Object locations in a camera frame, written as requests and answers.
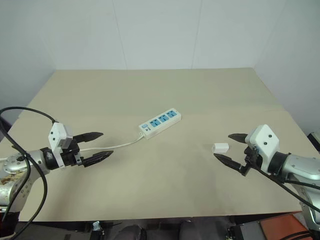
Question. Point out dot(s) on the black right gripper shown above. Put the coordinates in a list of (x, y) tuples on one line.
[(251, 157)]

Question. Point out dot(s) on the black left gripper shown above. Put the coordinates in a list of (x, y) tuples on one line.
[(71, 158)]

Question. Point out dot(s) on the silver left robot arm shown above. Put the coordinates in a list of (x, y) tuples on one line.
[(15, 166)]

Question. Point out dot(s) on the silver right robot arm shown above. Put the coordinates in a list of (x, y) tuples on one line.
[(300, 166)]

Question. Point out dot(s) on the white plug adapter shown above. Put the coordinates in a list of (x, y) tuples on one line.
[(221, 147)]

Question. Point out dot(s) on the white power strip with cord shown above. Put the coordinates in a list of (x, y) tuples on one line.
[(160, 123)]

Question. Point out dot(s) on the black object at table side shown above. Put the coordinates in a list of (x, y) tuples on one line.
[(314, 141)]

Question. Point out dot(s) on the black box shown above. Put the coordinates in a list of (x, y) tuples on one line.
[(247, 232)]

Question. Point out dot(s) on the orange red panel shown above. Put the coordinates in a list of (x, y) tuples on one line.
[(282, 225)]

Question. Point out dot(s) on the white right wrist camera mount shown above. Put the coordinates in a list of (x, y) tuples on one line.
[(263, 140)]

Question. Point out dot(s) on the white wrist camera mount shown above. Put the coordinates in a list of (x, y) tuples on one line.
[(263, 140), (56, 132)]

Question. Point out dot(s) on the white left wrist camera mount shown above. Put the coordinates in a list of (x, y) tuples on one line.
[(56, 132)]

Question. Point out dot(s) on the small silver bracket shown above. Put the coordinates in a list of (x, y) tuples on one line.
[(96, 226)]

